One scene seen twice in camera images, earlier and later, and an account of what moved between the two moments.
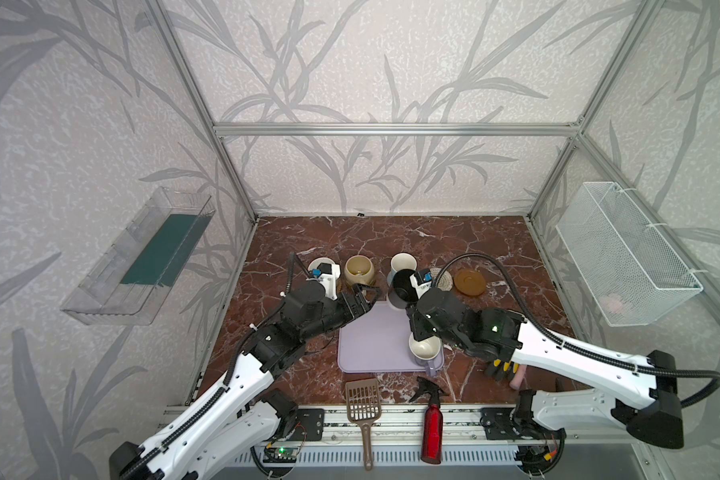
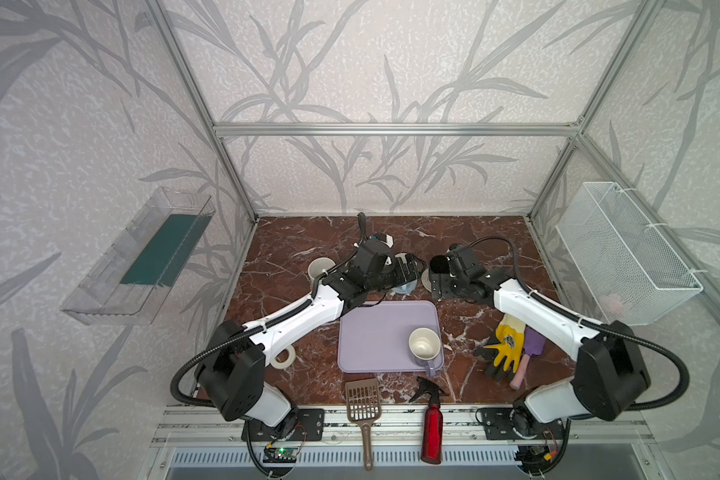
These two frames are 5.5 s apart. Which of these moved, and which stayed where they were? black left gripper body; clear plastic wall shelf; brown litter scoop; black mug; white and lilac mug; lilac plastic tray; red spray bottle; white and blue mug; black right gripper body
Moved: black left gripper body; black mug; black right gripper body
Stayed: brown litter scoop; white and lilac mug; clear plastic wall shelf; lilac plastic tray; red spray bottle; white and blue mug
